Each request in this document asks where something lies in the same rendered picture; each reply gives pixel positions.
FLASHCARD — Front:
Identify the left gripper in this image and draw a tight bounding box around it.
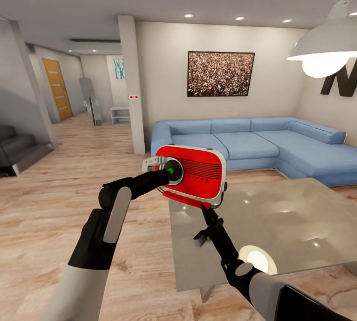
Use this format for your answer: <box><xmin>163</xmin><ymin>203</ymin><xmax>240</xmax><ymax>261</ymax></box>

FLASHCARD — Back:
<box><xmin>139</xmin><ymin>169</ymin><xmax>169</xmax><ymax>193</ymax></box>

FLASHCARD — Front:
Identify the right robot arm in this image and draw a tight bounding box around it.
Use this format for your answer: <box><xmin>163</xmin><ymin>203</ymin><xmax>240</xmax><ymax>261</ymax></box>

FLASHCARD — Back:
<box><xmin>193</xmin><ymin>205</ymin><xmax>353</xmax><ymax>321</ymax></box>

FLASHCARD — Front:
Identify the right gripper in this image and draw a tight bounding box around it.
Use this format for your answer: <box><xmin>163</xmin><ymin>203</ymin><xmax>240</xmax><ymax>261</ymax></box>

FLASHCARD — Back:
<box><xmin>201</xmin><ymin>205</ymin><xmax>233</xmax><ymax>252</ymax></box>

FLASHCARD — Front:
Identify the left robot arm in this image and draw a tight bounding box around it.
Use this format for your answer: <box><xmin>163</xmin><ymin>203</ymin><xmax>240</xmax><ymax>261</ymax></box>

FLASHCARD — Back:
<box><xmin>38</xmin><ymin>156</ymin><xmax>169</xmax><ymax>321</ymax></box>

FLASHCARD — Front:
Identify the radio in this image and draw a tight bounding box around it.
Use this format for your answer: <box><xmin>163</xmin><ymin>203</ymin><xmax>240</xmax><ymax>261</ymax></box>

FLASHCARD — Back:
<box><xmin>154</xmin><ymin>144</ymin><xmax>228</xmax><ymax>209</ymax></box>

